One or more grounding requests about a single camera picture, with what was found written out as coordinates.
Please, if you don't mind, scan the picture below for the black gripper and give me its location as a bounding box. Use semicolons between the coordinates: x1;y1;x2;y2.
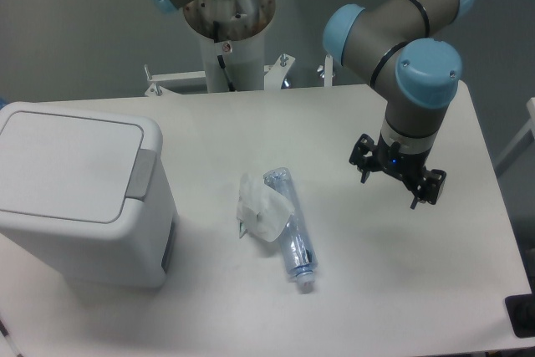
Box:
349;134;446;210

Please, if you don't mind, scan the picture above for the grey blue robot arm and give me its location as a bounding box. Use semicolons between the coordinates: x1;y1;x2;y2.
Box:
152;0;475;204

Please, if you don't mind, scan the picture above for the white trash can body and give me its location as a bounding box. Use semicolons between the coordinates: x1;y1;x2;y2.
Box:
0;101;180;290

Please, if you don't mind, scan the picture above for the white trash can lid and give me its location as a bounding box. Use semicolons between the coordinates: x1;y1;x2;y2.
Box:
1;110;143;223

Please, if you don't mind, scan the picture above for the clear crushed plastic bottle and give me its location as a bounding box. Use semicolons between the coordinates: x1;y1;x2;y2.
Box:
263;167;318;294

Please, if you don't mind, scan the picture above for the crumpled white tissue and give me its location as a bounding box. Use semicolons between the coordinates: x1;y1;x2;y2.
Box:
237;173;295;242

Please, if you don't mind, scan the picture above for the grey lid push button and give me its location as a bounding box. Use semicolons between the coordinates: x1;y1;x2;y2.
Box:
125;149;157;201

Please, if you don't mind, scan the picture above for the white frame at right edge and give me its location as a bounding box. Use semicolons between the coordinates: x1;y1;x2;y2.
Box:
494;97;534;177

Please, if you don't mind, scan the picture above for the white metal mounting frame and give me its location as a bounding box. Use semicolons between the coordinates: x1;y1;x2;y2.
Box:
143;53;335;97

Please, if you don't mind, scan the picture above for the black cable on pedestal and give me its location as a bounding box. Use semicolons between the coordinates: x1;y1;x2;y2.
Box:
212;20;235;92

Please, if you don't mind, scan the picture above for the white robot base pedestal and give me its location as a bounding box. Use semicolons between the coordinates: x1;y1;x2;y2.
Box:
183;0;276;70

